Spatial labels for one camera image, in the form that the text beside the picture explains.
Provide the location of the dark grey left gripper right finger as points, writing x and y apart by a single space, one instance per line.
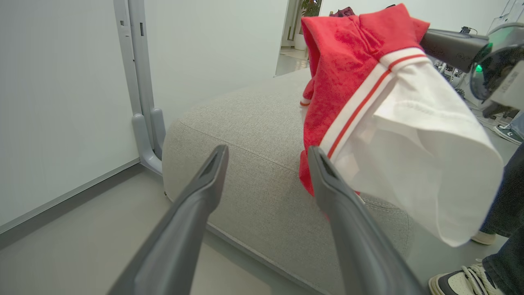
352 229

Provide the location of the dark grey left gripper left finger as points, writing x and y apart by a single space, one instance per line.
192 213

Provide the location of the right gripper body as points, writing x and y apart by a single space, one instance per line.
499 69

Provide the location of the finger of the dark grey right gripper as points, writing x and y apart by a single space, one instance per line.
450 47

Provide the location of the red and white shirt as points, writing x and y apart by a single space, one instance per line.
348 82

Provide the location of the dark sneaker white sole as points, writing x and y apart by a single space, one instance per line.
507 133

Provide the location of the grey fabric sofa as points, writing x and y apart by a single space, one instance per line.
254 135

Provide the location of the white and grey sneaker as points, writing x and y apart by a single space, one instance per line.
458 282

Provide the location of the plain white shoe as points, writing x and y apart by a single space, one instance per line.
483 238

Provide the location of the dark jeans leg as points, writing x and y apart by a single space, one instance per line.
509 205

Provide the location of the green potted plant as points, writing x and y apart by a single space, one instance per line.
310 8

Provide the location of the grey partition post with foot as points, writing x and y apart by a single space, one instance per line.
141 82

